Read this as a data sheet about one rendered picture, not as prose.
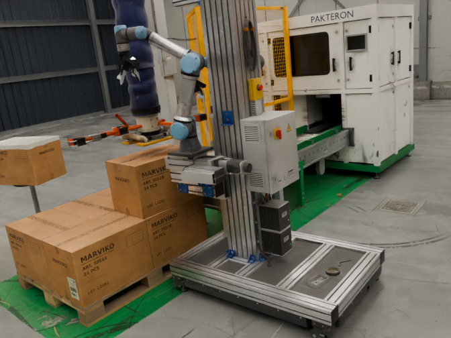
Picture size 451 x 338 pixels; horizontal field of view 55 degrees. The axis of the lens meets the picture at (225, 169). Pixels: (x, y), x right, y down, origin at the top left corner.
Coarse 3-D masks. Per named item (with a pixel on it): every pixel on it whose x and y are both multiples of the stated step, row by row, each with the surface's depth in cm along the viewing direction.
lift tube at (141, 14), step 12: (120, 0) 298; (132, 0) 299; (144, 0) 308; (120, 12) 300; (132, 12) 300; (144, 12) 308; (120, 24) 303; (144, 24) 307; (132, 48) 306; (144, 48) 308; (144, 60) 311
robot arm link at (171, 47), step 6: (150, 30) 274; (150, 36) 272; (156, 36) 272; (150, 42) 274; (156, 42) 272; (162, 42) 272; (168, 42) 272; (162, 48) 273; (168, 48) 272; (174, 48) 271; (180, 48) 271; (174, 54) 273; (180, 54) 271; (204, 60) 268
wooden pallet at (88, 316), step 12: (24, 276) 337; (144, 276) 317; (156, 276) 326; (168, 276) 335; (24, 288) 344; (120, 288) 301; (144, 288) 321; (48, 300) 317; (60, 300) 315; (120, 300) 308; (132, 300) 310; (84, 312) 281; (96, 312) 288; (108, 312) 296; (84, 324) 286
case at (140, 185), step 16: (112, 160) 330; (128, 160) 324; (144, 160) 318; (160, 160) 319; (112, 176) 329; (128, 176) 312; (144, 176) 310; (160, 176) 321; (112, 192) 336; (128, 192) 318; (144, 192) 312; (160, 192) 322; (176, 192) 333; (128, 208) 324; (144, 208) 313; (160, 208) 324
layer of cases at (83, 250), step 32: (96, 192) 393; (32, 224) 329; (64, 224) 322; (96, 224) 314; (128, 224) 307; (160, 224) 324; (192, 224) 350; (32, 256) 315; (64, 256) 278; (96, 256) 284; (128, 256) 304; (160, 256) 327; (64, 288) 292; (96, 288) 287
